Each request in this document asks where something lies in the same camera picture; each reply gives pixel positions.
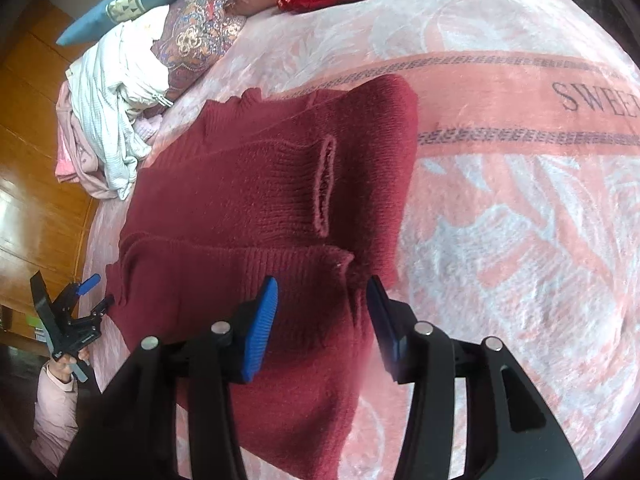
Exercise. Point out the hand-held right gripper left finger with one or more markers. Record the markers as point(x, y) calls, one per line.
point(260, 330)

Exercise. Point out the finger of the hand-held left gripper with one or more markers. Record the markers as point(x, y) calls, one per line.
point(102, 306)
point(89, 284)

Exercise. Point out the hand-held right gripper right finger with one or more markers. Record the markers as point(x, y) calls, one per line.
point(389, 332)

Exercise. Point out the dark red knit sweater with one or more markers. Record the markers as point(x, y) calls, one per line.
point(260, 200)

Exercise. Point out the person's left forearm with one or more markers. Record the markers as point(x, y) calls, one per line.
point(52, 420)

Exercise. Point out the pile of white pink clothes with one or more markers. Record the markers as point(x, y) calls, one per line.
point(115, 85)

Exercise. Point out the person's left hand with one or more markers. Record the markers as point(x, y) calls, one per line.
point(67, 362)

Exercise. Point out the pink folded garment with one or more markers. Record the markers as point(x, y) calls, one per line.
point(65, 167)

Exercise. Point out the mauve pink garment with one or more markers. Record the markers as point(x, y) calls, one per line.
point(85, 160)

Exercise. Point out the wooden wardrobe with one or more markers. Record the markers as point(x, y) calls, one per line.
point(35, 160)

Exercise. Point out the pink floral blanket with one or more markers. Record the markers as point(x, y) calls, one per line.
point(500, 210)

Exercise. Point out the cream zippered garment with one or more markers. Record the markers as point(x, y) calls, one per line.
point(145, 92)

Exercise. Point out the paisley patterned pillow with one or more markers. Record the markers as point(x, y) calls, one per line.
point(200, 30)

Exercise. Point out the blue pillow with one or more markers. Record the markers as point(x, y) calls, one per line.
point(125, 2)

